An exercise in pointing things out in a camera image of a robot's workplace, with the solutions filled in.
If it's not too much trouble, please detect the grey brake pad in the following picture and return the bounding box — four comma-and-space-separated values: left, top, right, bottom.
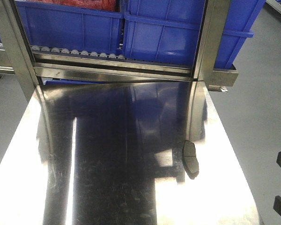
182, 140, 199, 180

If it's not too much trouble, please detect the right blue plastic bin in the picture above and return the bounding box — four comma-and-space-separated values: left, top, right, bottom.
122, 0, 265, 69

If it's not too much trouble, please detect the blue plastic bin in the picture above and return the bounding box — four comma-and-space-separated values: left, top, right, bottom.
15, 0, 124, 55
122, 0, 265, 69

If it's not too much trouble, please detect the red material in bin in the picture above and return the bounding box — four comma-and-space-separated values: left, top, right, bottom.
46, 0, 119, 12

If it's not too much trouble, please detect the lower blue bin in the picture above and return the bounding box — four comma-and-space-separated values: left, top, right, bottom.
44, 80, 100, 85

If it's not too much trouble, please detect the left blue plastic bin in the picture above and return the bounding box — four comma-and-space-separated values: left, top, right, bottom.
15, 0, 124, 55

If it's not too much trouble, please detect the stainless steel roller rack frame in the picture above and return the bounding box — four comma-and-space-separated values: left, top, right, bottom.
0, 0, 239, 104

